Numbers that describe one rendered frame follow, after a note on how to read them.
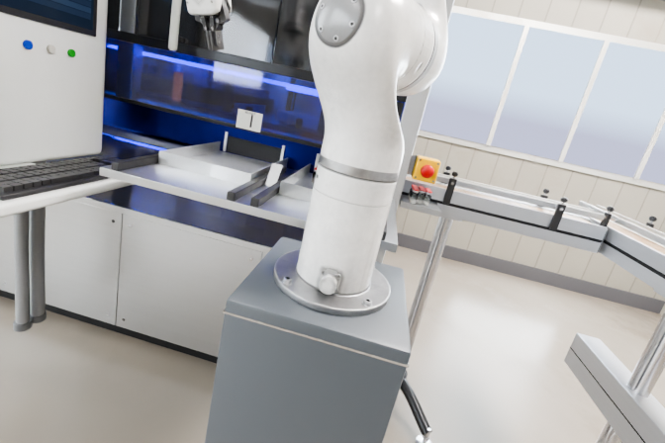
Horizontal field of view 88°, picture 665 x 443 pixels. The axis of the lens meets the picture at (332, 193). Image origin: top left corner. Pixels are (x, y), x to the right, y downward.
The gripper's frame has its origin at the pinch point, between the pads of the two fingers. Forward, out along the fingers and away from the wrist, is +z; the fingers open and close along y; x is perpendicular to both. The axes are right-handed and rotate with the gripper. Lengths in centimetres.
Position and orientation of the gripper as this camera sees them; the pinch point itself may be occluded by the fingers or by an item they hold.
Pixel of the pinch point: (215, 41)
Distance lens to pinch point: 90.3
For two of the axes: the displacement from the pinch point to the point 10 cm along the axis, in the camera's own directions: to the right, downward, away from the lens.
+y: 8.2, 2.5, -5.1
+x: 5.7, -3.7, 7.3
